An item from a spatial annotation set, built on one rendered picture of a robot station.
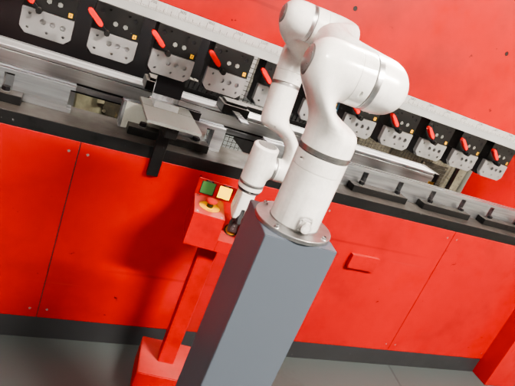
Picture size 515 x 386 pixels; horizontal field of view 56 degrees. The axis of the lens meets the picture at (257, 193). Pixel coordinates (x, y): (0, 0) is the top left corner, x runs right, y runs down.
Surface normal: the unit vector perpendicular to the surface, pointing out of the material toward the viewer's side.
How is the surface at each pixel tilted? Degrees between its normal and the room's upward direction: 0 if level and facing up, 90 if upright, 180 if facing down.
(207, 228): 90
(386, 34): 90
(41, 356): 0
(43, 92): 90
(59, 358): 0
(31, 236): 90
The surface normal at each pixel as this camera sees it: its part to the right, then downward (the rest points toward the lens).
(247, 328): 0.19, 0.42
